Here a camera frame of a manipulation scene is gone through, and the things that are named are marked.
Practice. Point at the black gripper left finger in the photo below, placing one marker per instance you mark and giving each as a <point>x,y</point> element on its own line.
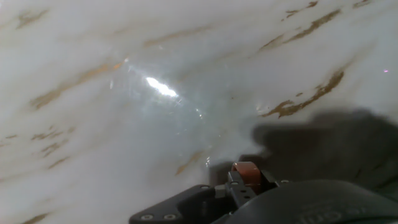
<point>186,208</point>

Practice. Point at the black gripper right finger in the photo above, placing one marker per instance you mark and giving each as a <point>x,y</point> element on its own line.
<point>270,182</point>

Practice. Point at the marble pattern board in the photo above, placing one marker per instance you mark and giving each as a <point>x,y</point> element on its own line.
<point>124,109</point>

